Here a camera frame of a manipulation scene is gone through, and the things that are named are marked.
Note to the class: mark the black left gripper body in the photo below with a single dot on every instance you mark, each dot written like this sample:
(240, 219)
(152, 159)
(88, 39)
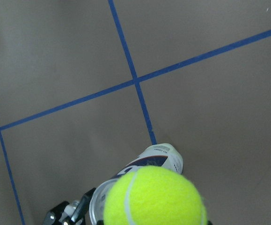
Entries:
(59, 214)

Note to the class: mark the yellow Wilson tennis ball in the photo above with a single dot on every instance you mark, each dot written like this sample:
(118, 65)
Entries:
(162, 198)

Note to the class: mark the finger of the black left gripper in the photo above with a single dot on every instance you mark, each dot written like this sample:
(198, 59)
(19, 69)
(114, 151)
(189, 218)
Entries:
(83, 206)

